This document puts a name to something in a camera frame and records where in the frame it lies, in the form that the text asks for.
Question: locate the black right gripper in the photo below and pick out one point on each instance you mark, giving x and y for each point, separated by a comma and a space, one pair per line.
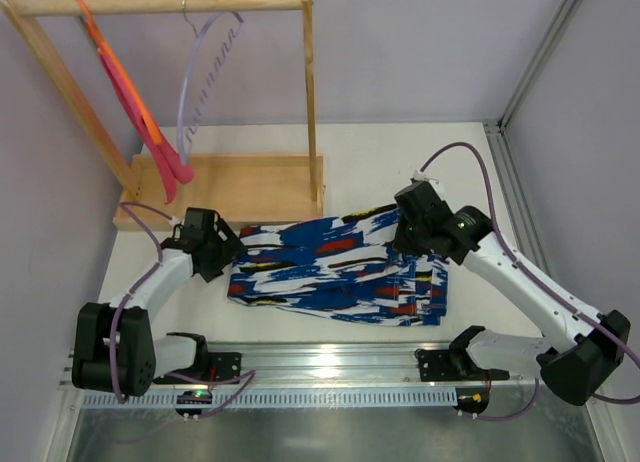
409, 232

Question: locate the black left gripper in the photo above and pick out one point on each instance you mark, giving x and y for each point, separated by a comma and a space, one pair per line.
226, 247

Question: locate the blue patterned trousers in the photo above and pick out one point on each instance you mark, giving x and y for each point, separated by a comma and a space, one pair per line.
343, 268

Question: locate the lilac plastic hanger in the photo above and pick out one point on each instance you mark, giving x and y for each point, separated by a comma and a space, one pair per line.
209, 53

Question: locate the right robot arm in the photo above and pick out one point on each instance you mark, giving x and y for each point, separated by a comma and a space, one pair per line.
571, 346

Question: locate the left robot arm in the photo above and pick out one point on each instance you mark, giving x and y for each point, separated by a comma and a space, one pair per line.
115, 350

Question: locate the orange plastic hanger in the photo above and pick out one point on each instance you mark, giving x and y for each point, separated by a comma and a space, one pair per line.
117, 69

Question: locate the wooden clothes rack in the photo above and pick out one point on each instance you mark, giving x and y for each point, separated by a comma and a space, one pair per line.
246, 188

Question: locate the pink cloth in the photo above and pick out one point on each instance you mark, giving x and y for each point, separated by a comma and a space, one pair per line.
167, 160

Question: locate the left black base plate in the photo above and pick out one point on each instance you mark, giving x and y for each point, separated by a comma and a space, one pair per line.
224, 367

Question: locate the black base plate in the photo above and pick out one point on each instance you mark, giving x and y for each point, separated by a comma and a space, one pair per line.
224, 367
445, 365

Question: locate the aluminium corner frame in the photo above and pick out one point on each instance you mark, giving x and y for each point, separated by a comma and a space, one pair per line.
505, 136

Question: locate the aluminium mounting rail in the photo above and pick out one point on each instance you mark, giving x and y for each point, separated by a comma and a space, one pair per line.
307, 362

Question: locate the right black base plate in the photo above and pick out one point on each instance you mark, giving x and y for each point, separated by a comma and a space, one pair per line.
445, 365

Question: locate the slotted cable duct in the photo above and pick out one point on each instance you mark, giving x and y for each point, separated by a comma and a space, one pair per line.
283, 398

